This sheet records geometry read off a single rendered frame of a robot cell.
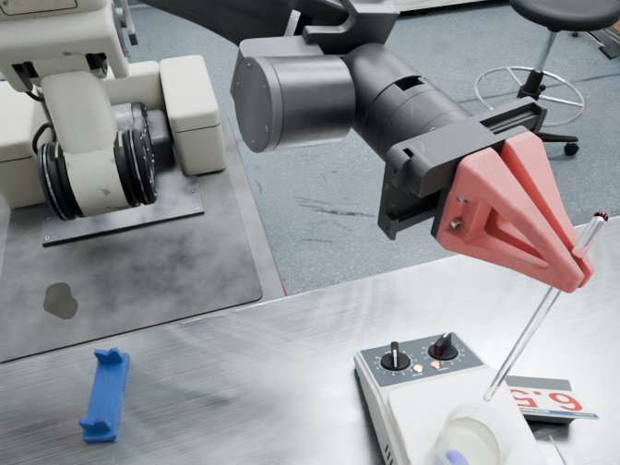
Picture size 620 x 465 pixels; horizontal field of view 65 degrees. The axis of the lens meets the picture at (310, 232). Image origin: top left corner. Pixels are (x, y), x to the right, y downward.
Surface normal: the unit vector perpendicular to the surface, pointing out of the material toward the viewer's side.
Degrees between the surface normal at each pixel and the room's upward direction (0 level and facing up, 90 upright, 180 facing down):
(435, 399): 0
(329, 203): 0
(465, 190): 91
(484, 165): 21
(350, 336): 0
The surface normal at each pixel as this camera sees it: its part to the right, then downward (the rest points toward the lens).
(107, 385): 0.00, -0.66
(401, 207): 0.46, 0.66
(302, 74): 0.39, -0.35
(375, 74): -0.41, -0.43
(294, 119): 0.50, 0.47
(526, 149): 0.15, -0.37
